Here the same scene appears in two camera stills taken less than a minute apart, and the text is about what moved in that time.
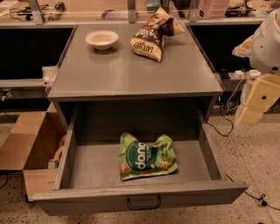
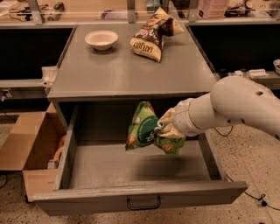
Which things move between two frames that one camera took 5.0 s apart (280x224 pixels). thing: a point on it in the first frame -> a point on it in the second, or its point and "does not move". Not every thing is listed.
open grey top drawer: [88, 178] does not move
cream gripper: [266, 48] -> [183, 120]
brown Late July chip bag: [149, 38] does not move
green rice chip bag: [146, 157] -> [142, 132]
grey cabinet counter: [87, 73] does not move
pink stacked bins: [213, 8] does not move
